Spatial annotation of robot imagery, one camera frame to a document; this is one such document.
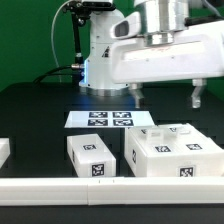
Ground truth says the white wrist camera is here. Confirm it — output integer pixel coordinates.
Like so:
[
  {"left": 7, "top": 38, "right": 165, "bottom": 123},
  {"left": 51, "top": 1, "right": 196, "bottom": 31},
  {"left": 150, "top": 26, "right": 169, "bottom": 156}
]
[{"left": 110, "top": 11, "right": 144, "bottom": 40}]

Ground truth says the black camera stand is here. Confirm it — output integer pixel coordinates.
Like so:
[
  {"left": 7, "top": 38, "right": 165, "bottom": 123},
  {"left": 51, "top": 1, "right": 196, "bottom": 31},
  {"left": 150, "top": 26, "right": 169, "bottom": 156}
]
[{"left": 63, "top": 0, "right": 116, "bottom": 70}]

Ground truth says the black cable on table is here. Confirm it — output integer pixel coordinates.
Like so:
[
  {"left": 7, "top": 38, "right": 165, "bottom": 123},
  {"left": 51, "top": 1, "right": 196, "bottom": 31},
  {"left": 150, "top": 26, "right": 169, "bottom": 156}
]
[{"left": 32, "top": 64, "right": 85, "bottom": 84}]

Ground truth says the white barrier rail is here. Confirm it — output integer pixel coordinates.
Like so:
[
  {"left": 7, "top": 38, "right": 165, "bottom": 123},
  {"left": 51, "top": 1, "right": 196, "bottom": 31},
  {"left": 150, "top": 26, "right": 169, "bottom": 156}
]
[
  {"left": 0, "top": 138, "right": 10, "bottom": 168},
  {"left": 0, "top": 177, "right": 224, "bottom": 206}
]

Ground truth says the white door panel with handle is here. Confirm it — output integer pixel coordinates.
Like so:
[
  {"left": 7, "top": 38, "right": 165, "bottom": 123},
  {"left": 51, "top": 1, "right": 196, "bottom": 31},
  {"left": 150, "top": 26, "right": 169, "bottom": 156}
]
[{"left": 129, "top": 124, "right": 189, "bottom": 158}]

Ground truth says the grey cable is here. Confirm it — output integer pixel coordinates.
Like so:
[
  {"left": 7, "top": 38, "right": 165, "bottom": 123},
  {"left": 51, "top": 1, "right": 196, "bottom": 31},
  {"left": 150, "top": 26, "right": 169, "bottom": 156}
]
[{"left": 50, "top": 0, "right": 76, "bottom": 69}]

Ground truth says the white front barrier rail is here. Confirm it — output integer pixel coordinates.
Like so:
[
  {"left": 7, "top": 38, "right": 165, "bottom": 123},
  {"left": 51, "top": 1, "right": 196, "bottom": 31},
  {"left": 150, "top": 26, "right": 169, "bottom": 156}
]
[{"left": 0, "top": 177, "right": 224, "bottom": 206}]

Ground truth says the white cabinet block with tags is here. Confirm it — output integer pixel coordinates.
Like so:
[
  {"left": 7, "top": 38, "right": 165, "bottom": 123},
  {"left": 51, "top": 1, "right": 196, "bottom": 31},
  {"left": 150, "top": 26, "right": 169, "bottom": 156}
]
[{"left": 67, "top": 134, "right": 116, "bottom": 178}]

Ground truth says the white tag calibration sheet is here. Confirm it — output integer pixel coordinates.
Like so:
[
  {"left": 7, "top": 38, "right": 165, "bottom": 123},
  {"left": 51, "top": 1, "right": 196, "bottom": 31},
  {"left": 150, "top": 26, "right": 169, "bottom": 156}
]
[{"left": 65, "top": 111, "right": 154, "bottom": 128}]

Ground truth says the white left barrier rail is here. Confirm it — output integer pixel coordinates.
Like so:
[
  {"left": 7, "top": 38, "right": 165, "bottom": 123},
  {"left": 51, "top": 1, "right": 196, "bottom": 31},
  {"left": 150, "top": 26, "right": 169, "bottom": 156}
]
[{"left": 0, "top": 138, "right": 10, "bottom": 168}]

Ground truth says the white cabinet body box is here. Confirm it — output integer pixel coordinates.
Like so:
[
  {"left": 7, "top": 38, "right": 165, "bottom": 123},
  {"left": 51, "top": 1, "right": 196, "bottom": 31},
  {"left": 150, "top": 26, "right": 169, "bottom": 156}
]
[{"left": 124, "top": 128, "right": 224, "bottom": 177}]

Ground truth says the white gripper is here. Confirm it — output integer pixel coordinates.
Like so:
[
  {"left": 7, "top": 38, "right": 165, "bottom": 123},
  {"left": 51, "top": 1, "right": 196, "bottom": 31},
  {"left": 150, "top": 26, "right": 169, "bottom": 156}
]
[{"left": 110, "top": 23, "right": 224, "bottom": 109}]

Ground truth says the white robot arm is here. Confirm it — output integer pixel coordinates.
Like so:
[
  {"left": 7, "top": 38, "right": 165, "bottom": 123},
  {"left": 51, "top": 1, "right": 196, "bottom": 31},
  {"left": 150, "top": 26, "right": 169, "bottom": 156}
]
[{"left": 80, "top": 0, "right": 224, "bottom": 108}]

